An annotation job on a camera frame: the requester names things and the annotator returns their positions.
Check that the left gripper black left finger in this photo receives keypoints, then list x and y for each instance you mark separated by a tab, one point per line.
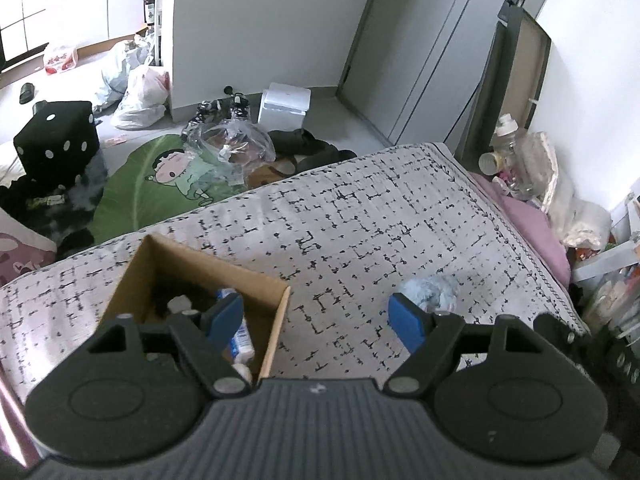
201	340

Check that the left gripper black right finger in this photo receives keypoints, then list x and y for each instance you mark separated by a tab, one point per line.
430	339

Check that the blue white tissue pack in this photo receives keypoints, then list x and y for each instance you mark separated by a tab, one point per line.
241	345

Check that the light blue fluffy plush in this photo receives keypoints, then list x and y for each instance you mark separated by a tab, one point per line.
431	293

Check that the brown cardboard box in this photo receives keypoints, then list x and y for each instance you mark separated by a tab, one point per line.
162	269

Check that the white black patterned sofa cover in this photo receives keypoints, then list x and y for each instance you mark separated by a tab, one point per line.
346	236

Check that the pink cushion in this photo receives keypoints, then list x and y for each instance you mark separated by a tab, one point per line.
534	226

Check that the green cartoon leaf rug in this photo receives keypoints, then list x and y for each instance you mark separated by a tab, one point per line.
159	180

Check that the clear plastic bottle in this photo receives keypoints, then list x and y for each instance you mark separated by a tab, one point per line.
506	142

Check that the paper cup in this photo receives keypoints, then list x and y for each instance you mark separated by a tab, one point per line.
491	163

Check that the clear plastic bag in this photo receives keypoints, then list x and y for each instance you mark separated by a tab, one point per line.
235	147

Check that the crumpled beige plastic bag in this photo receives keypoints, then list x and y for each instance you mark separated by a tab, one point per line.
576	223

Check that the pink patterned pillow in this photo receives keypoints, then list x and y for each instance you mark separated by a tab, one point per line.
22	249

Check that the black clothes on floor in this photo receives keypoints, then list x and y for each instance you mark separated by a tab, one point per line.
306	151

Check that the black dice ottoman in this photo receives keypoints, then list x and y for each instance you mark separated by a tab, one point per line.
57	143

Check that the white square box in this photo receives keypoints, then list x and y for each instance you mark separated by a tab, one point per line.
283	107

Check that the grey door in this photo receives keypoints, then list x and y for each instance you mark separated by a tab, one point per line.
416	65

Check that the dark framed board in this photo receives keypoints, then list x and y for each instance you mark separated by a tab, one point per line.
511	83

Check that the pale blue plastic bag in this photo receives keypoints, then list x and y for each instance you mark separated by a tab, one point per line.
115	69

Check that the black slipper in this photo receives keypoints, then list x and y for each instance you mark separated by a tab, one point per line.
27	93

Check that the red white plastic bag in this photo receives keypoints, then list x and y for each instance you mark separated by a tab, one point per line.
57	58

